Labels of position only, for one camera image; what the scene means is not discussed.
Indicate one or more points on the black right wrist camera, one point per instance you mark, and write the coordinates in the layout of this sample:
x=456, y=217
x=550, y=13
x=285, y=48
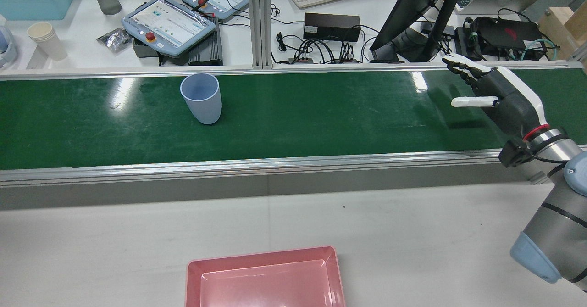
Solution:
x=513, y=153

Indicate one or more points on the black power adapter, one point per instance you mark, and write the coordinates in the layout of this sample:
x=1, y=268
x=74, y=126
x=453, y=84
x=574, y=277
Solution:
x=509, y=34

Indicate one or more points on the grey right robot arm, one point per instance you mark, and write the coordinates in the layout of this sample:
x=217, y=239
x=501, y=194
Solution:
x=559, y=224

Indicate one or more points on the stacked white paper cups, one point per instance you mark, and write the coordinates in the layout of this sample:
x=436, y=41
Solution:
x=48, y=41

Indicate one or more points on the wooden box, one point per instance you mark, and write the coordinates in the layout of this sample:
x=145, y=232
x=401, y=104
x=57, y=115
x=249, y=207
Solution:
x=564, y=27

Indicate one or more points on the large grey teach pendant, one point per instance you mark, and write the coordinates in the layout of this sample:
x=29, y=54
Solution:
x=169, y=22

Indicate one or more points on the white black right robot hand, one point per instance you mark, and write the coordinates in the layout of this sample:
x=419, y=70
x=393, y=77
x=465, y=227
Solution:
x=509, y=100

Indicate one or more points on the green conveyor belt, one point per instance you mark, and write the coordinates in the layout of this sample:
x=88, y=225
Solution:
x=298, y=123

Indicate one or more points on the black computer monitor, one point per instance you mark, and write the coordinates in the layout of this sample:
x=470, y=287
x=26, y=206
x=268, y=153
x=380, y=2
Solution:
x=412, y=8

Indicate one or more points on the black ribbed power box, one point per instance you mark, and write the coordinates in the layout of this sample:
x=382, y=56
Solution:
x=208, y=50

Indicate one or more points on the silver foil bag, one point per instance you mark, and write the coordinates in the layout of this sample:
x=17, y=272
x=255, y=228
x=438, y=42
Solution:
x=114, y=40

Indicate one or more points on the dark grey small box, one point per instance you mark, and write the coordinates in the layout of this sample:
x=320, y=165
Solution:
x=144, y=49

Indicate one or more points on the pink plastic box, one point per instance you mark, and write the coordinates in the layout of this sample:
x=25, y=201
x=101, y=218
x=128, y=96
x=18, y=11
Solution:
x=266, y=284

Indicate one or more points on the light blue plastic cup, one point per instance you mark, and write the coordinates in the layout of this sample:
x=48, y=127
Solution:
x=204, y=109

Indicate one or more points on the white round container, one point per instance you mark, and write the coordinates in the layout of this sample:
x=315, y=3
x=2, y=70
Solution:
x=5, y=45

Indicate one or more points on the aluminium vertical post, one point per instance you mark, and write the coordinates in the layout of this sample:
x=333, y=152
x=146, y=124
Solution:
x=261, y=22

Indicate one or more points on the black rectangular box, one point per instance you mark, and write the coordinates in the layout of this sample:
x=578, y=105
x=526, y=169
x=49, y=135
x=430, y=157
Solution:
x=330, y=27

